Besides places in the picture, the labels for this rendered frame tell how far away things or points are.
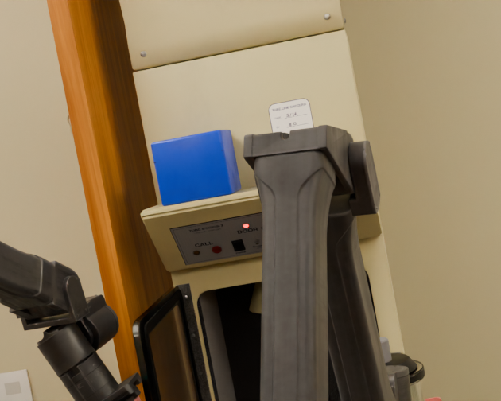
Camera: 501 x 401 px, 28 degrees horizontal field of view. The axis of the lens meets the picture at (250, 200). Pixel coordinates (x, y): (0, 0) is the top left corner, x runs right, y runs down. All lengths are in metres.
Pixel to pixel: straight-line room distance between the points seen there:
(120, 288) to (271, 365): 0.65
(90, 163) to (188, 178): 0.15
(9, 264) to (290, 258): 0.48
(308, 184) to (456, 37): 1.09
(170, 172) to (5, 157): 0.70
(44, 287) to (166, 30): 0.46
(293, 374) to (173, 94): 0.77
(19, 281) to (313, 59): 0.54
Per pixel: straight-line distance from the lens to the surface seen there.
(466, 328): 1.93
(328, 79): 1.46
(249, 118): 1.47
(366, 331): 1.02
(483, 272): 1.92
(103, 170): 1.44
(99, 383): 1.30
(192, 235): 1.41
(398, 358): 1.38
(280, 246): 0.83
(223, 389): 1.57
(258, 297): 1.54
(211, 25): 1.48
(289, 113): 1.46
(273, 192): 0.85
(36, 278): 1.24
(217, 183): 1.37
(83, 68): 1.45
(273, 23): 1.47
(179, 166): 1.38
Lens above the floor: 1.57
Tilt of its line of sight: 3 degrees down
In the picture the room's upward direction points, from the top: 11 degrees counter-clockwise
